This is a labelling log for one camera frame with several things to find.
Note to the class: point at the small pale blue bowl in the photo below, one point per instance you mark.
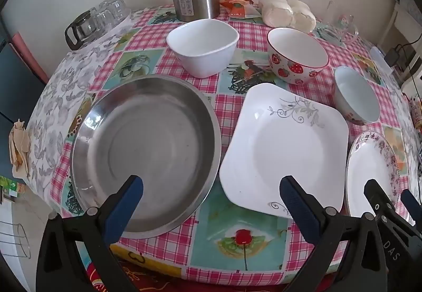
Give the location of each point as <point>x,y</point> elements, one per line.
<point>357,94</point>

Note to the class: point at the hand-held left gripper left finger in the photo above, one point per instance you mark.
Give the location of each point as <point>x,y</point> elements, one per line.
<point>130,196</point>

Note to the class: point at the white shelf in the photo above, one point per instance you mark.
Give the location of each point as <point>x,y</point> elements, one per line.
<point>407,11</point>

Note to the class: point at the pink checked printed tablecloth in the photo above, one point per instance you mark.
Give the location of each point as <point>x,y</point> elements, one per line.
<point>227,104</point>

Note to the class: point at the dark blue cabinet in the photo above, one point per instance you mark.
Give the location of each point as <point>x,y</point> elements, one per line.
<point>16,87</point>

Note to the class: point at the white square plate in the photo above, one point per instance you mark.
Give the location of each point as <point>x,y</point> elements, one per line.
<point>283,153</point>

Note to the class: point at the bag of white steamed buns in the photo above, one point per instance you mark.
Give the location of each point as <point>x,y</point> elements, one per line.
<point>286,10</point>

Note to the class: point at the clear glass mug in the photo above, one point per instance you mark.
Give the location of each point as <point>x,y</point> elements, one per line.
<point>343,31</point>

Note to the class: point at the colourful candy tube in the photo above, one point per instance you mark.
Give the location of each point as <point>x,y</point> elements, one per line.
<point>416,112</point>

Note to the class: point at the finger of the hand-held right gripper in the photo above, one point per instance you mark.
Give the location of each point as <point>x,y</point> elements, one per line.
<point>411,201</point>
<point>379,199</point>

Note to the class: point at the white power strip with charger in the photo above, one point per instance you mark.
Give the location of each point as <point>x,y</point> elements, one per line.
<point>379,58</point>

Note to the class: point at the red patterned cloth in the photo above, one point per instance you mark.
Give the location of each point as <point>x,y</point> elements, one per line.
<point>148,278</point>

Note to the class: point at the round floral rim plate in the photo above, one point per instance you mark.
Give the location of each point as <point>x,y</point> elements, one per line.
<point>369,173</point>

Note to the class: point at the stainless steel basin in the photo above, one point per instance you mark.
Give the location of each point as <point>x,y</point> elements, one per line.
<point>148,147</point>

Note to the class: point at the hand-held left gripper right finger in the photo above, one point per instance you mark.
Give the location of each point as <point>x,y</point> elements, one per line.
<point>295,203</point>

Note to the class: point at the orange snack packet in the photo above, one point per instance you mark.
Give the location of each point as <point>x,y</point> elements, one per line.
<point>239,6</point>

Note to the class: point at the beige crumpled paper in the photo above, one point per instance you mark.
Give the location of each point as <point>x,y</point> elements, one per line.
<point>19,147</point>

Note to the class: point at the strawberry print bowl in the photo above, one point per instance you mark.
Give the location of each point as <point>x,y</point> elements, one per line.
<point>296,48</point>

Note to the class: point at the glass teapot with cups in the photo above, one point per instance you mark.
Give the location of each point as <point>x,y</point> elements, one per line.
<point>124,20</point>

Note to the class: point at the black charger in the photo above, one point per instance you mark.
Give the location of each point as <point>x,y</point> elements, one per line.
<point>392,57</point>

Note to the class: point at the green carton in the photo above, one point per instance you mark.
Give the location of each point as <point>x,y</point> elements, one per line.
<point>8,187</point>

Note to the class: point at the clear glass cup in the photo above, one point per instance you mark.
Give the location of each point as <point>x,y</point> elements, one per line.
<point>115,5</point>
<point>104,18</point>

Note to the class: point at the white square bowl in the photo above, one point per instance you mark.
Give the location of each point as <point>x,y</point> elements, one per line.
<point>204,38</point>

